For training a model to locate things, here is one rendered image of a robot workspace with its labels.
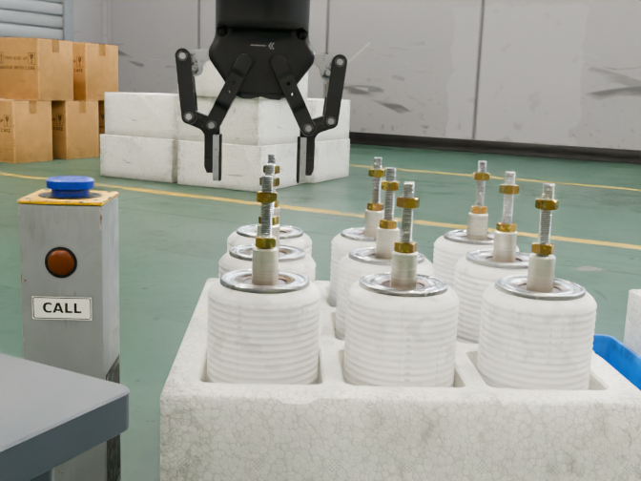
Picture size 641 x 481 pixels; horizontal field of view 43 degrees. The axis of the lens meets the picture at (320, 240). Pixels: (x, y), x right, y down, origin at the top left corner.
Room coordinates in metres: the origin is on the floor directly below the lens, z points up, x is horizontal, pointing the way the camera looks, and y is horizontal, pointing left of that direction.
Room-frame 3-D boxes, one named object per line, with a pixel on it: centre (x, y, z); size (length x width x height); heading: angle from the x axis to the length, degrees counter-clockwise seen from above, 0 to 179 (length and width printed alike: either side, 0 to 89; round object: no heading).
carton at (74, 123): (4.40, 1.40, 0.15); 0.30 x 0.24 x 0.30; 63
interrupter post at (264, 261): (0.68, 0.05, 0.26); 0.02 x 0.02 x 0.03
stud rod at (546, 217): (0.69, -0.19, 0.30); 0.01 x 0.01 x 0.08
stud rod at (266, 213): (0.68, 0.05, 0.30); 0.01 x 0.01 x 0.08
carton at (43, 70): (4.24, 1.48, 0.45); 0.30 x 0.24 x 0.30; 64
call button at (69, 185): (0.71, 0.22, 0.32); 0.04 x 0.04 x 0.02
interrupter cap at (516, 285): (0.69, -0.19, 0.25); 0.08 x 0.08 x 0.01
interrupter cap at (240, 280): (0.68, 0.05, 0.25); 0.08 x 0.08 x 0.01
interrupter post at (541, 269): (0.69, -0.19, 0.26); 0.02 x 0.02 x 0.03
